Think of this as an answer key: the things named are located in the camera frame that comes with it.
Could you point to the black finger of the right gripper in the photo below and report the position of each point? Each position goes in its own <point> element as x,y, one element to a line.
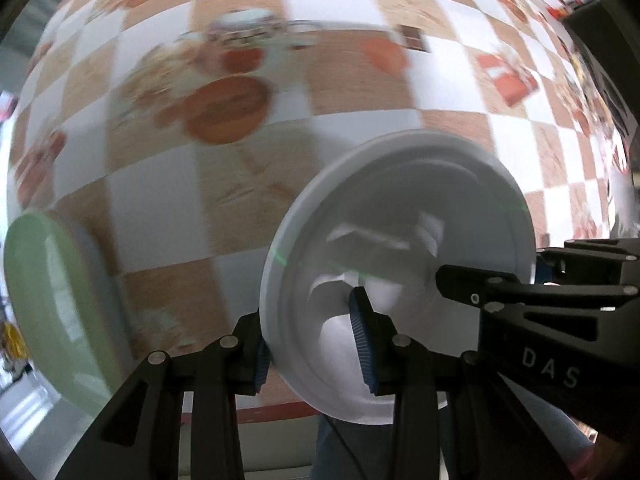
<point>590,262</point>
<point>495,292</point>

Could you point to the green rectangular plate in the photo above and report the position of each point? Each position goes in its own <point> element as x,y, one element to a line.
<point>67,308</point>

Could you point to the checkered patterned tablecloth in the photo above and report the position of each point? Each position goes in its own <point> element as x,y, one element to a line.
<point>179,133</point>

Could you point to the white round plate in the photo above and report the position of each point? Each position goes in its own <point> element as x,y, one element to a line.
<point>385,216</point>

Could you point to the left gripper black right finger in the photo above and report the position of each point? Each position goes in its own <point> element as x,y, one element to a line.
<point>453,409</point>

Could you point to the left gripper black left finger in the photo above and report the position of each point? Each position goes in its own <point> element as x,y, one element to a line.
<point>137,434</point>

